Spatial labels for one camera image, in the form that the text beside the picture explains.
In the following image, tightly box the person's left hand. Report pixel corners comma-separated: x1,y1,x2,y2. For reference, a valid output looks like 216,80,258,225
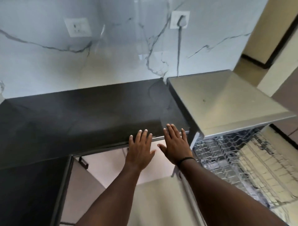
125,129,156,172

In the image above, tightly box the person's right hand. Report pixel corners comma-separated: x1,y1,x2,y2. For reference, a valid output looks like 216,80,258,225
157,124,194,166

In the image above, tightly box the pink base cabinet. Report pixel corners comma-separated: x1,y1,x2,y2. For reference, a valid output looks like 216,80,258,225
50,137,194,226

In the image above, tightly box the shallow grey wire cup rack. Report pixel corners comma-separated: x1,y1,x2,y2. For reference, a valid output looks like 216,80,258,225
193,127,298,208

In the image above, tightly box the silver dishwasher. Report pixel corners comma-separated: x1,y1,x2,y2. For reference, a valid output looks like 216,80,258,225
167,69,298,226

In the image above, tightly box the person's right forearm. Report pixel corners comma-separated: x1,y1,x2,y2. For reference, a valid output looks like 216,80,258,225
178,159,289,226

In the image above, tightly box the black wristband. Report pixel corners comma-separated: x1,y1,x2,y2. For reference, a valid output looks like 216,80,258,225
176,156,196,169

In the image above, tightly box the grey power cable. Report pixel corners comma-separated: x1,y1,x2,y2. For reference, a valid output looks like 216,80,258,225
176,22,184,77

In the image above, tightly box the white wall socket with plug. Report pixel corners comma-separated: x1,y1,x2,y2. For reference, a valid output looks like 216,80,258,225
169,10,190,29

